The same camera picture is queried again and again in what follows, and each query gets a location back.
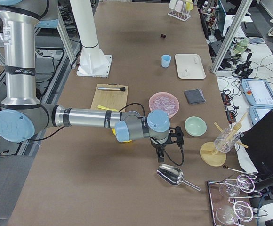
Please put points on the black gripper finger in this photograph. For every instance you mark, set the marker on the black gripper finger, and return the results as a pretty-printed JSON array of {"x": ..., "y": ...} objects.
[{"x": 160, "y": 154}]

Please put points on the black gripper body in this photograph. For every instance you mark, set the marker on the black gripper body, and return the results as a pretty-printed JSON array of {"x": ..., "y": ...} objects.
[{"x": 157, "y": 144}]

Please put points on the light blue plastic cup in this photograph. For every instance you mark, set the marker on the light blue plastic cup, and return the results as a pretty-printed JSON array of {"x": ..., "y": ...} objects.
[{"x": 165, "y": 61}]

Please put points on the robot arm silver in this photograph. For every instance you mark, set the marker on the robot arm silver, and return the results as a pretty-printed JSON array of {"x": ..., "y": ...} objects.
[{"x": 23, "y": 115}]

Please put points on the silver metal ice scoop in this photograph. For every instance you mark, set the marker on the silver metal ice scoop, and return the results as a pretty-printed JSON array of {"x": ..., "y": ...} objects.
[{"x": 174, "y": 176}]

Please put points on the pink bowl of ice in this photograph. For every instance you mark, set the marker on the pink bowl of ice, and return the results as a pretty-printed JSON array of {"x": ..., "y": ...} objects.
[{"x": 164, "y": 101}]

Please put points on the wooden cup tree stand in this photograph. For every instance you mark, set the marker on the wooden cup tree stand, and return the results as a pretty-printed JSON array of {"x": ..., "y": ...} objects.
[{"x": 208, "y": 151}]

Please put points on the clear textured glass cup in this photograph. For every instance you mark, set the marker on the clear textured glass cup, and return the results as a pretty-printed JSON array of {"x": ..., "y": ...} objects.
[{"x": 226, "y": 140}]

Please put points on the pink plastic cup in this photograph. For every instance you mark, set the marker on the pink plastic cup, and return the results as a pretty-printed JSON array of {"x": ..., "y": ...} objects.
[{"x": 179, "y": 6}]

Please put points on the white plastic cup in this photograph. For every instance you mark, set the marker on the white plastic cup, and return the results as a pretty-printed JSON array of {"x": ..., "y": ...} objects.
[{"x": 172, "y": 4}]

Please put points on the yellow plastic cup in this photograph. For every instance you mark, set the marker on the yellow plastic cup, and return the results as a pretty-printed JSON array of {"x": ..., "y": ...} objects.
[{"x": 189, "y": 5}]

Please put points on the mint green bowl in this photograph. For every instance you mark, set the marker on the mint green bowl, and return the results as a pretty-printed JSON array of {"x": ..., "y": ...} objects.
[{"x": 195, "y": 126}]

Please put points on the small bar spoon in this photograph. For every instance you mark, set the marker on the small bar spoon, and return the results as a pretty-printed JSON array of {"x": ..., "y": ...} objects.
[{"x": 240, "y": 171}]

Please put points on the wooden cutting board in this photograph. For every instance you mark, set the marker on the wooden cutting board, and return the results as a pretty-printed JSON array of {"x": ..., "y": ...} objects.
[{"x": 110, "y": 98}]

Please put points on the beige rabbit tray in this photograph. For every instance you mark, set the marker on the beige rabbit tray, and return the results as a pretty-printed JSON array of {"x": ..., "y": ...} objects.
[{"x": 189, "y": 67}]

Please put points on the yellow plastic knife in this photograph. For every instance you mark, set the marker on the yellow plastic knife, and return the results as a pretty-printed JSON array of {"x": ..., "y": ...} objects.
[{"x": 106, "y": 108}]

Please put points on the upper clear wine glass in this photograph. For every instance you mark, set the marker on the upper clear wine glass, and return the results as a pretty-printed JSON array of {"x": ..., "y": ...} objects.
[{"x": 233, "y": 187}]

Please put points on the clear wine glass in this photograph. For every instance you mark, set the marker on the clear wine glass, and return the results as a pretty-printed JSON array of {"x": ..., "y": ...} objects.
[
  {"x": 237, "y": 214},
  {"x": 233, "y": 187}
]

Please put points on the lower teach pendant tablet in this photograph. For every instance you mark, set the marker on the lower teach pendant tablet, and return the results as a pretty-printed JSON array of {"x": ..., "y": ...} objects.
[{"x": 257, "y": 113}]

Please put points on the teach pendant tablet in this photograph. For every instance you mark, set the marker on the teach pendant tablet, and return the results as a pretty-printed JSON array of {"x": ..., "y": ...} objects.
[
  {"x": 257, "y": 113},
  {"x": 257, "y": 92}
]

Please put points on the black monitor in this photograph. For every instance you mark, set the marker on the black monitor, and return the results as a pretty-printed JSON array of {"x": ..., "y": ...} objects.
[{"x": 259, "y": 140}]

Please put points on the upper teach pendant tablet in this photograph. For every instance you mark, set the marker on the upper teach pendant tablet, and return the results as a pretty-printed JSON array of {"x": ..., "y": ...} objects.
[{"x": 257, "y": 92}]

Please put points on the lower clear wine glass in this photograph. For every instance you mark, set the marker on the lower clear wine glass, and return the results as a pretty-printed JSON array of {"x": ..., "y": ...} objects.
[{"x": 237, "y": 214}]

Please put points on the black handled metal muddler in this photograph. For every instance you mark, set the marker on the black handled metal muddler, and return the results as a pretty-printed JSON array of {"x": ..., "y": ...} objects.
[{"x": 123, "y": 89}]

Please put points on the wire wine glass rack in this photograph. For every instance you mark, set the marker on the wire wine glass rack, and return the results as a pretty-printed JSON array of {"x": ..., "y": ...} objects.
[{"x": 229, "y": 201}]

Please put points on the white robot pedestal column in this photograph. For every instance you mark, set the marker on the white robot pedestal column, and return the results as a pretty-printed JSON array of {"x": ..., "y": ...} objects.
[{"x": 93, "y": 62}]

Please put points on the white wire cup rack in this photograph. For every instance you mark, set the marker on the white wire cup rack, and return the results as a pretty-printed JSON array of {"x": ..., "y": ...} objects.
[{"x": 183, "y": 15}]

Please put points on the aluminium frame post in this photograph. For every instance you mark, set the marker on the aluminium frame post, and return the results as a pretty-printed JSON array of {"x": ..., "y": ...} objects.
[{"x": 239, "y": 16}]

